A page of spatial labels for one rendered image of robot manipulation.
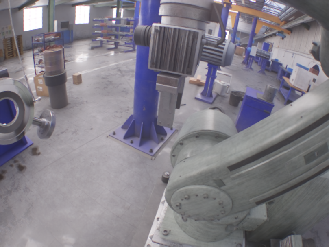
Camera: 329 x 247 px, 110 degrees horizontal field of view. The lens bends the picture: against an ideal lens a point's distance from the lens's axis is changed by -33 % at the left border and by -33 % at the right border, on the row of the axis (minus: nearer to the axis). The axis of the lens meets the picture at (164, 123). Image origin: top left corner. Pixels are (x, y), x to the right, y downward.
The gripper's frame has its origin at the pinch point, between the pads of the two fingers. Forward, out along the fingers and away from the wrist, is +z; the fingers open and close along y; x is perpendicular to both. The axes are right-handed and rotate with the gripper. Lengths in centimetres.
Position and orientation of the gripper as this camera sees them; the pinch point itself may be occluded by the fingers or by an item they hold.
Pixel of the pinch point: (171, 106)
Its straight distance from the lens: 62.8
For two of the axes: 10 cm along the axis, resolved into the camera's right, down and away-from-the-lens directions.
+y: 2.6, -5.0, 8.3
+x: -9.6, -2.4, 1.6
